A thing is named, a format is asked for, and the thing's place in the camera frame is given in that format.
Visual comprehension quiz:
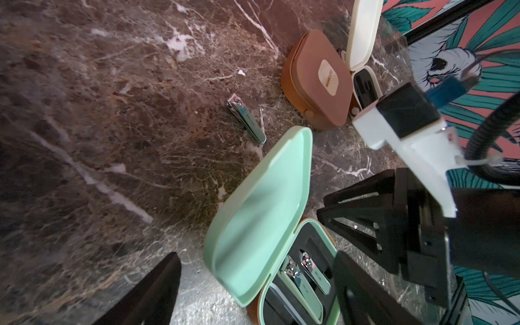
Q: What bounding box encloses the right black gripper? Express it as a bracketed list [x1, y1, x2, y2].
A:
[316, 168, 452, 308]

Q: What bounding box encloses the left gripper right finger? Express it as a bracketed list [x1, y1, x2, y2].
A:
[333, 251, 421, 324]

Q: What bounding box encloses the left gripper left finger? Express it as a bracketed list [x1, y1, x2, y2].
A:
[94, 252, 181, 325]

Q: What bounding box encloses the mint green clipper case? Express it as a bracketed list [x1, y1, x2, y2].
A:
[203, 126, 340, 324]

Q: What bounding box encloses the brown clipper case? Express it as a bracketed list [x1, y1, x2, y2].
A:
[280, 30, 353, 131]

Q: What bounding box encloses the green medium nail clipper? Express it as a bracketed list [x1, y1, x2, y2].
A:
[226, 93, 267, 144]

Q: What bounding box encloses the green large nail clipper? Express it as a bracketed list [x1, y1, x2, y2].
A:
[278, 255, 324, 324]

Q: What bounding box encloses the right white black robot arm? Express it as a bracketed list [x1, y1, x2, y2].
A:
[317, 67, 519, 324]

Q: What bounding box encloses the cream clipper case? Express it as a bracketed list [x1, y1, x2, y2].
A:
[343, 0, 384, 117]

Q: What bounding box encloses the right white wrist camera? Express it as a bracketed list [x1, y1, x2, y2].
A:
[353, 77, 471, 218]

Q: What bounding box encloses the right black frame post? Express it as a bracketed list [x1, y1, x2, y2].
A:
[404, 0, 493, 46]

